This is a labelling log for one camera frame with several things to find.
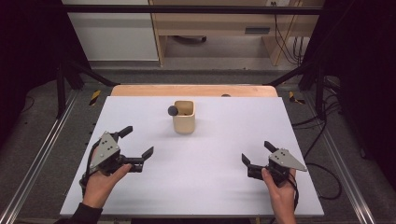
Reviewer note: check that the black frame strut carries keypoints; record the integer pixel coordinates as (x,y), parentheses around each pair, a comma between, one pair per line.
(319,90)
(60,90)

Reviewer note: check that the black curtain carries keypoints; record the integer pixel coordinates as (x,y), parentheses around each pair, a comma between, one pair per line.
(28,62)
(364,77)

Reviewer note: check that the light wooden table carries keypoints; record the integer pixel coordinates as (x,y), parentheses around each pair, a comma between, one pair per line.
(186,90)

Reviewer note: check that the white cabinet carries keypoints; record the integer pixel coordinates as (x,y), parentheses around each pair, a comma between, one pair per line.
(115,37)

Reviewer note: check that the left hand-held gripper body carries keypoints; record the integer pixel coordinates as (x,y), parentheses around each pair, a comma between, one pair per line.
(104,151)

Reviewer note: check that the cream square cup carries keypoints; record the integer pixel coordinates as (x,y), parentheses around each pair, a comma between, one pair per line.
(184,124)

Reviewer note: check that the black horizontal frame bar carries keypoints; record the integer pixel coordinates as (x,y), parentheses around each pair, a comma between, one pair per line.
(186,9)

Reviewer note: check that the small dark ball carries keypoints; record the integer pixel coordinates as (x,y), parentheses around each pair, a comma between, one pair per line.
(172,110)

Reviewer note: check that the person's right hand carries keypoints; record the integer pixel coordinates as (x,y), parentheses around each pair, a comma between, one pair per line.
(281,199)

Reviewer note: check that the aluminium floor rail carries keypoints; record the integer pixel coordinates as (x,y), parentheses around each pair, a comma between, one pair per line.
(345,174)
(37,161)

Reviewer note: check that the yellow black tape marker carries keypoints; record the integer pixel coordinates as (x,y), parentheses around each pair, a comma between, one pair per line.
(95,97)
(294,98)

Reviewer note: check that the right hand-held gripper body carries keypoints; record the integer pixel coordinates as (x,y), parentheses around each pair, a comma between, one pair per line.
(285,160)

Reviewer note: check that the white wall socket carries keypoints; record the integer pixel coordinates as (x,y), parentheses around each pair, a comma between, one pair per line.
(278,2)

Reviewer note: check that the person's left hand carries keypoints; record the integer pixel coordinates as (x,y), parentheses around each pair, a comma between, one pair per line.
(99,186)

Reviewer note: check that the light wooden desk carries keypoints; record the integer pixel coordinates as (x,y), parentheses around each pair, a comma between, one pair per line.
(211,26)

